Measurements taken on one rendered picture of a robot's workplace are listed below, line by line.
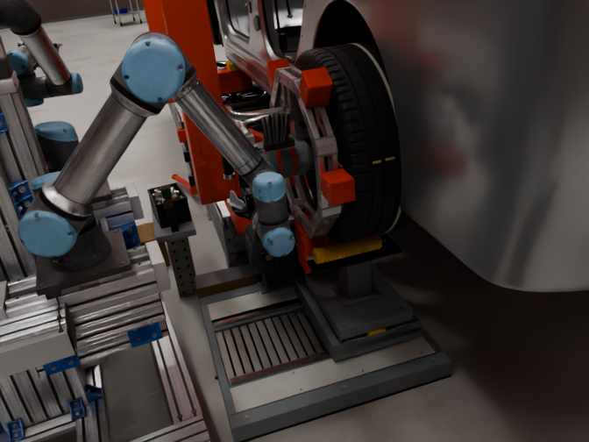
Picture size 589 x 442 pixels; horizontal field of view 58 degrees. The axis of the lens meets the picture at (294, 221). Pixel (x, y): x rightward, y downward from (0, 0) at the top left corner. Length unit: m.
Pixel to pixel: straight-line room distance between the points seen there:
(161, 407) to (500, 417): 1.13
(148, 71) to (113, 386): 1.21
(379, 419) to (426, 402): 0.18
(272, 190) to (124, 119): 0.35
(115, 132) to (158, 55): 0.18
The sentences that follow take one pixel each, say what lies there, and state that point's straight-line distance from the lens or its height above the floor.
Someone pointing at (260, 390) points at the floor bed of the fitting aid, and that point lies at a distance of 1.99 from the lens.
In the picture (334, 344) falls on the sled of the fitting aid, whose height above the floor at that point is 0.15.
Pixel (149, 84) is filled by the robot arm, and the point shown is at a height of 1.27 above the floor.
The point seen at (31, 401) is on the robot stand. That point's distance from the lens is 1.89.
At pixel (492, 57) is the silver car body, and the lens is 1.13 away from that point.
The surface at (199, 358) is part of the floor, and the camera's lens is 2.30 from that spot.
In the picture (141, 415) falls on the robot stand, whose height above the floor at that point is 0.21.
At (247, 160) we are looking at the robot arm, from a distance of 1.31.
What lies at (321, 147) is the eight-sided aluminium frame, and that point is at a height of 0.96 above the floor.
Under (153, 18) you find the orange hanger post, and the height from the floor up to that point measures 1.12.
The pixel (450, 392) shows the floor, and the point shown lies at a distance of 2.08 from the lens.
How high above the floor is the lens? 1.48
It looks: 27 degrees down
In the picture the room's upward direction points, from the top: 6 degrees counter-clockwise
